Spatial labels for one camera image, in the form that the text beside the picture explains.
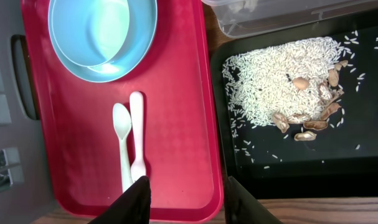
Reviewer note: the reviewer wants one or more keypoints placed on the white plastic spoon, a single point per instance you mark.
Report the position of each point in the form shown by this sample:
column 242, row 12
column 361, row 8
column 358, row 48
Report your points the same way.
column 122, row 126

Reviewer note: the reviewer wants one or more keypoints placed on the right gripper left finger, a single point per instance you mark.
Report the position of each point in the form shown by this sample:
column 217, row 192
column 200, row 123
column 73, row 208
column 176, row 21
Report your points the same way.
column 132, row 207

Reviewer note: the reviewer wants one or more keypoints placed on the rice and peanut shells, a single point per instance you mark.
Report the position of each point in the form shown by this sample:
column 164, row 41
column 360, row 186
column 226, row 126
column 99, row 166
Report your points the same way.
column 292, row 84

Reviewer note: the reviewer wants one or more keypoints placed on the black tray bin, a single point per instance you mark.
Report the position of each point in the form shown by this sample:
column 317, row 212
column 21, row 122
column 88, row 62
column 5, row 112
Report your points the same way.
column 343, row 159

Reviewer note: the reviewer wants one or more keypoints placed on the light blue bowl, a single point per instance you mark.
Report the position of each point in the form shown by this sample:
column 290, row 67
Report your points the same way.
column 89, row 32

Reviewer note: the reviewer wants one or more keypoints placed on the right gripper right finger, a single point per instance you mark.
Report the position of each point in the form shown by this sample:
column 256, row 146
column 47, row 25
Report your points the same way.
column 242, row 208

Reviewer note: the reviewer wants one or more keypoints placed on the clear plastic bin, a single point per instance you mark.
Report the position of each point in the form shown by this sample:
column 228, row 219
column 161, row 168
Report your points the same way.
column 244, row 18

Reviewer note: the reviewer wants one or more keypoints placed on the red serving tray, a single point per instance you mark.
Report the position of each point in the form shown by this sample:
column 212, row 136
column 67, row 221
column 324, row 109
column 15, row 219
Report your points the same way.
column 180, row 135

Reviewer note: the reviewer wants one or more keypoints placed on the light blue plate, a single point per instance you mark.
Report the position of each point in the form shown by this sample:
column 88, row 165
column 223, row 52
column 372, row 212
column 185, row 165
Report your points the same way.
column 143, row 22

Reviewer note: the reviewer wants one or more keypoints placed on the grey dishwasher rack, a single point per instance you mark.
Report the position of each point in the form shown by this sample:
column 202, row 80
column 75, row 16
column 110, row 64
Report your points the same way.
column 25, row 190

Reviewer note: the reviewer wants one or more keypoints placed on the white plastic fork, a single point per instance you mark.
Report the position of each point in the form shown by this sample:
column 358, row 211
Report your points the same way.
column 138, row 167

